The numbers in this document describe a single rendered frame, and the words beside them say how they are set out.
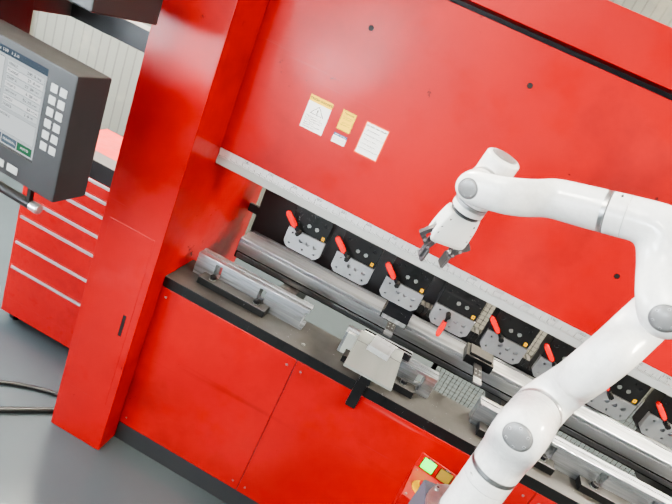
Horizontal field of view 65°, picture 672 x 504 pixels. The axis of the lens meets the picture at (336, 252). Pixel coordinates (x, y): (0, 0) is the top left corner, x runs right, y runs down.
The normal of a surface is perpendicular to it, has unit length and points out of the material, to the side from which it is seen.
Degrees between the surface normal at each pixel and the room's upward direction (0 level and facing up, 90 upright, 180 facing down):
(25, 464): 0
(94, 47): 90
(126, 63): 90
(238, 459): 90
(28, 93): 90
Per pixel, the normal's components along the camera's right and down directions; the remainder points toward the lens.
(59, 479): 0.39, -0.84
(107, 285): -0.27, 0.29
